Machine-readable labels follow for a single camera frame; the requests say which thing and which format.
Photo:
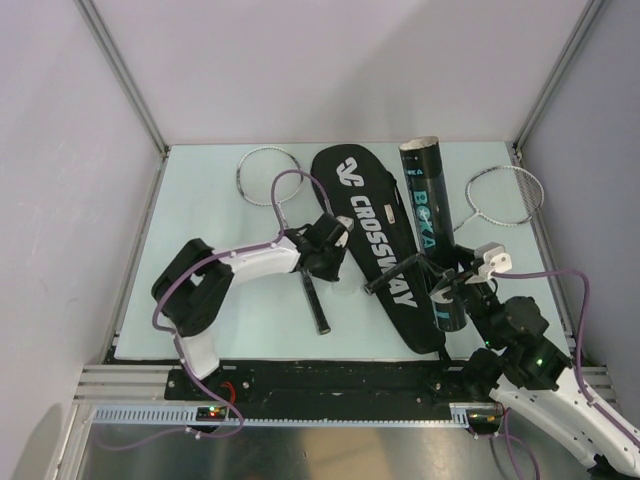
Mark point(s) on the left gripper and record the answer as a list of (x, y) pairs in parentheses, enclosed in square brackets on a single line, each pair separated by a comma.
[(332, 273)]

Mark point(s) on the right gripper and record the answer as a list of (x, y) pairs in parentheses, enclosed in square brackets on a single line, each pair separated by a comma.
[(461, 278)]

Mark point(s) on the black racket bag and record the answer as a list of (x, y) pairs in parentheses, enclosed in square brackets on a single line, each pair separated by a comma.
[(357, 185)]

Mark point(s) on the black shuttlecock tube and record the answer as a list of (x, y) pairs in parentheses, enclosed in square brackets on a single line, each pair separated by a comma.
[(423, 171)]

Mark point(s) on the badminton racket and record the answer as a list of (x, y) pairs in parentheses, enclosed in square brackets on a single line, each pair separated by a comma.
[(506, 196), (317, 311)]

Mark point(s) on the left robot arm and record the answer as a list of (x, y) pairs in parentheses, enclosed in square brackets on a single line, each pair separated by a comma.
[(191, 290)]

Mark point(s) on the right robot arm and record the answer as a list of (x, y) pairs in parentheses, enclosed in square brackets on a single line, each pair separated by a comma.
[(521, 369)]

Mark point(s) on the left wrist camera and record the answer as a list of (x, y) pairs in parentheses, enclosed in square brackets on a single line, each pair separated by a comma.
[(347, 225)]

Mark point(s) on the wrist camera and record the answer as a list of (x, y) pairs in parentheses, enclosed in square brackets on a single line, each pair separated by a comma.
[(494, 259), (347, 225)]

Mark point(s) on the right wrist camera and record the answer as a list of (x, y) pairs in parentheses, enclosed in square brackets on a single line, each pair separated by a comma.
[(494, 259)]

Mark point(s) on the white slotted cable duct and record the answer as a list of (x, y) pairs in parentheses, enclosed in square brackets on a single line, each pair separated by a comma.
[(455, 415)]

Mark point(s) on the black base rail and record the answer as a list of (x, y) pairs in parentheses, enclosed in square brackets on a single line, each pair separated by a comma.
[(351, 388)]

